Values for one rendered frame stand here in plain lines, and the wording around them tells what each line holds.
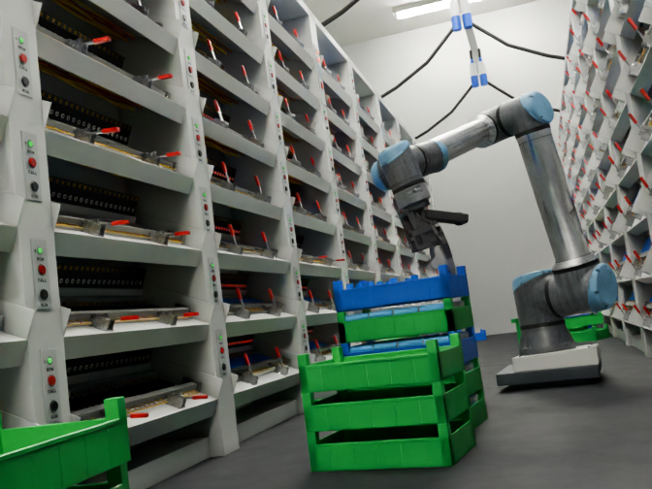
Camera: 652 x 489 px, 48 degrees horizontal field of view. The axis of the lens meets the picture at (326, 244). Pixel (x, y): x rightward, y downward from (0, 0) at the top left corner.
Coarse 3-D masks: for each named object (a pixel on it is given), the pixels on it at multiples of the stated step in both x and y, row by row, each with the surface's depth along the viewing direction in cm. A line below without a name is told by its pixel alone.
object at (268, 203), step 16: (208, 160) 240; (224, 176) 255; (256, 176) 247; (224, 192) 213; (240, 192) 237; (256, 192) 245; (272, 192) 262; (240, 208) 225; (256, 208) 237; (272, 208) 250
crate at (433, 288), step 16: (448, 272) 179; (464, 272) 194; (336, 288) 189; (352, 288) 187; (368, 288) 185; (384, 288) 183; (400, 288) 182; (416, 288) 180; (432, 288) 178; (448, 288) 177; (464, 288) 190; (336, 304) 188; (352, 304) 186; (368, 304) 185; (384, 304) 183; (400, 304) 182
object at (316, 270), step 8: (312, 248) 330; (328, 256) 327; (336, 256) 326; (304, 264) 274; (312, 264) 284; (320, 264) 305; (336, 264) 326; (304, 272) 276; (312, 272) 286; (320, 272) 296; (328, 272) 306; (336, 272) 318
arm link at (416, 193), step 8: (416, 184) 191; (424, 184) 193; (400, 192) 192; (408, 192) 191; (416, 192) 191; (424, 192) 192; (400, 200) 192; (408, 200) 191; (416, 200) 190; (424, 200) 193; (400, 208) 194
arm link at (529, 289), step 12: (528, 276) 249; (540, 276) 248; (516, 288) 252; (528, 288) 248; (540, 288) 245; (516, 300) 253; (528, 300) 248; (540, 300) 245; (528, 312) 248; (540, 312) 246; (552, 312) 244; (528, 324) 248
